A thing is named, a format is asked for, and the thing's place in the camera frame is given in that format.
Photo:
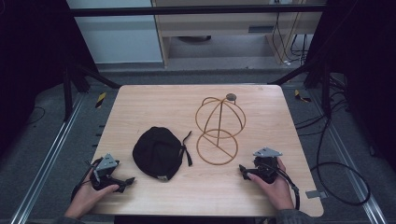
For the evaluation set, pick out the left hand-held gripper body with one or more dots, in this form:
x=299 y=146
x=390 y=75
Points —
x=105 y=168

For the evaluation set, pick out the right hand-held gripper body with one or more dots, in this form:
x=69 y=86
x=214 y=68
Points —
x=267 y=168

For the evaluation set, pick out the black cap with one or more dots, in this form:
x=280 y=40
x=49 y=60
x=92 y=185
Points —
x=157 y=154

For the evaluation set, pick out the person's right hand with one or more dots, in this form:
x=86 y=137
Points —
x=277 y=193

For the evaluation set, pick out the person's left hand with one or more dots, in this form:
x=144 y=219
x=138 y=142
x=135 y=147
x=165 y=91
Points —
x=87 y=196

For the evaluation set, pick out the yellow black tape strip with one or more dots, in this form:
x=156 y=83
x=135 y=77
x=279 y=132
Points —
x=100 y=100
x=301 y=96

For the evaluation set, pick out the black metal stand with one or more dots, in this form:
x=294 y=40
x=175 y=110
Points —
x=67 y=93
x=325 y=90

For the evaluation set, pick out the white cabinet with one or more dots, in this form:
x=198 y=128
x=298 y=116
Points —
x=121 y=40

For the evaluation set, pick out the dark curtain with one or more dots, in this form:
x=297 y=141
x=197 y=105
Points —
x=31 y=62
x=367 y=62

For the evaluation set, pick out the light wooden desk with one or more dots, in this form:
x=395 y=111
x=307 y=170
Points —
x=218 y=25

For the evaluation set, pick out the aluminium floor rail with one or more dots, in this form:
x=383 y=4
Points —
x=351 y=168
x=49 y=155

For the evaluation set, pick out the black horizontal frame bar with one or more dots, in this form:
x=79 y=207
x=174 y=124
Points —
x=193 y=10

